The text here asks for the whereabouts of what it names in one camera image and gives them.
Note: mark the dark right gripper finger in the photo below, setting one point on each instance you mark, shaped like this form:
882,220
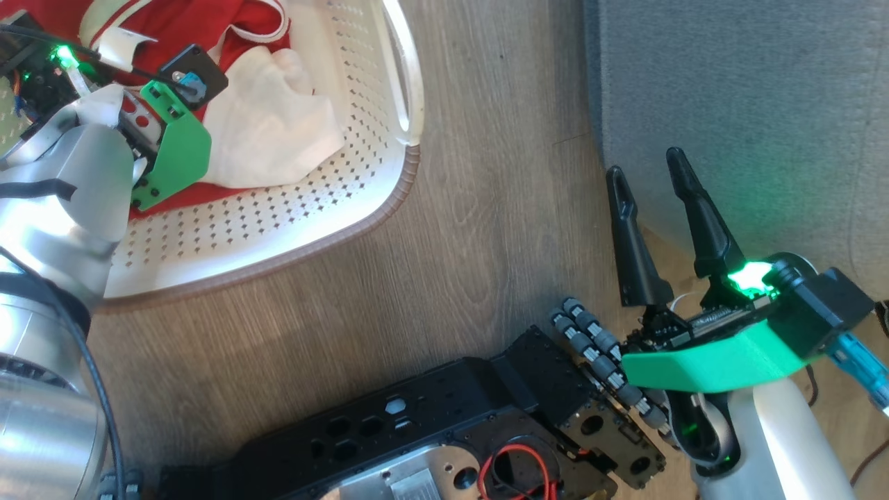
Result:
705,222
635,257

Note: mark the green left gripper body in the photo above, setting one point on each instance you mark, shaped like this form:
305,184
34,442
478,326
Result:
177,149

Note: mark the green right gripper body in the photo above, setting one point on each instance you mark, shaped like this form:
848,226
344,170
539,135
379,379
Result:
708,361

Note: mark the red garment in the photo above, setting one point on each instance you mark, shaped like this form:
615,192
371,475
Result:
187,21

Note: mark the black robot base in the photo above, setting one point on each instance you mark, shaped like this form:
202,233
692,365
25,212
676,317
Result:
417,406

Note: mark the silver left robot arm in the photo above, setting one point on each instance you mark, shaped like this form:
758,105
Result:
62,201

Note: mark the grey fabric sofa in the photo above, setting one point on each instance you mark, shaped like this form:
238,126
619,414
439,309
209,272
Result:
736,83

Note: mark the grey roller base wheel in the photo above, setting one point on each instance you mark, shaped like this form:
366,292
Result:
601,351

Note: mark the white perforated laundry basket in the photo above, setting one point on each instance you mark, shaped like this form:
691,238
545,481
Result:
278,208

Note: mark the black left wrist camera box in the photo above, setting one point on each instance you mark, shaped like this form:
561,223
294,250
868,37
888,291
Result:
198,73

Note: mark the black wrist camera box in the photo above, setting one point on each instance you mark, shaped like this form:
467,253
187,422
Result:
198,73
826,305

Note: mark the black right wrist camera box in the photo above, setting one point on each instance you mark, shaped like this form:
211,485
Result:
826,305

